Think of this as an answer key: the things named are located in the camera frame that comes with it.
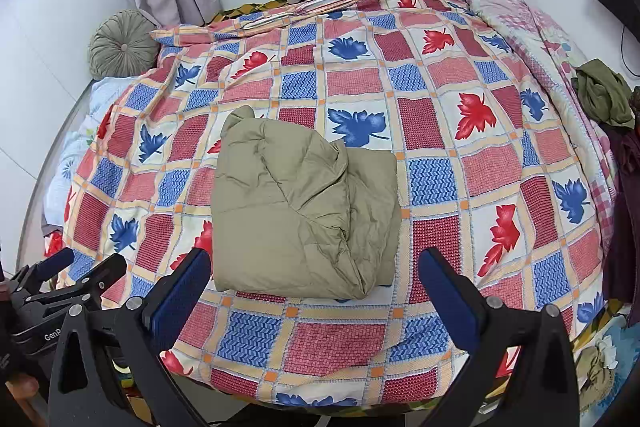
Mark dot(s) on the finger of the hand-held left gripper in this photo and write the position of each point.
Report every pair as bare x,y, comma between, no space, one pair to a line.
100,274
50,264

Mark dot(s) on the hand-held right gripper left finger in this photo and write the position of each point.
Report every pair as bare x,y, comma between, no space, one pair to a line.
182,292

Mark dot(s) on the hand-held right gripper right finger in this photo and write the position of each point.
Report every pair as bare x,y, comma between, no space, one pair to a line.
445,297

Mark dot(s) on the khaki puffer jacket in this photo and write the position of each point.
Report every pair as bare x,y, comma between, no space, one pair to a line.
300,207

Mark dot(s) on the leaf-print patchwork quilt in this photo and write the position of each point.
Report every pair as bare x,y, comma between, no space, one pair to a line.
440,157

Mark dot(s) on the blue printed bag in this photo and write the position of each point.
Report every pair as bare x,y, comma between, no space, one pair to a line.
612,387

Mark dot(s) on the maroon garment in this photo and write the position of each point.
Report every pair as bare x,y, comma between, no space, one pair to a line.
625,207

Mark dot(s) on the round green cushion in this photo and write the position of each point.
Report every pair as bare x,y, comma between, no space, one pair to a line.
122,44

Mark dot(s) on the patchwork print pillow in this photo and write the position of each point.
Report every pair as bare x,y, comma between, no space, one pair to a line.
190,34

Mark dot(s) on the olive green garment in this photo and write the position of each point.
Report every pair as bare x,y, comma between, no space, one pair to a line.
602,94

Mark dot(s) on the yellow green bed sheet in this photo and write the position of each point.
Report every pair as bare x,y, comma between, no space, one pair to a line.
250,9

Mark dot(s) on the pink floral blanket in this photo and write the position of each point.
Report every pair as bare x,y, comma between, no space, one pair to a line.
525,17

